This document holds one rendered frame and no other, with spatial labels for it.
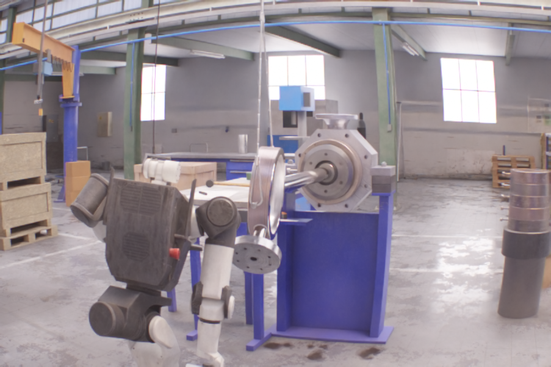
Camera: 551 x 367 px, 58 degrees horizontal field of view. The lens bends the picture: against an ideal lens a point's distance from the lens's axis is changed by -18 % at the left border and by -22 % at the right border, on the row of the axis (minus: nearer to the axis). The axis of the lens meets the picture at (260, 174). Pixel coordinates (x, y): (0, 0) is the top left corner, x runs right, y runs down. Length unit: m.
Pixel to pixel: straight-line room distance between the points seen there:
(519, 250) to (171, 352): 2.71
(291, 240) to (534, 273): 1.83
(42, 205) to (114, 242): 5.58
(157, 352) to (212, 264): 0.38
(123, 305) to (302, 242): 2.29
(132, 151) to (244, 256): 9.25
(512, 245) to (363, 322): 1.19
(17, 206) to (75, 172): 3.43
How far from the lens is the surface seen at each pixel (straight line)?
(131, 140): 11.42
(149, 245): 1.68
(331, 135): 3.58
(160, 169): 1.88
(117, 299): 1.74
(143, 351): 1.92
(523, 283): 4.05
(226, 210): 1.74
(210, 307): 1.79
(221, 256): 1.78
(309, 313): 3.95
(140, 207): 1.68
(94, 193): 1.89
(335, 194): 3.44
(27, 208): 7.02
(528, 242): 3.95
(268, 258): 2.24
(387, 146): 9.41
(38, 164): 7.24
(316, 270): 3.85
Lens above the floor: 1.37
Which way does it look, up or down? 5 degrees down
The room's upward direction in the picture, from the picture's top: straight up
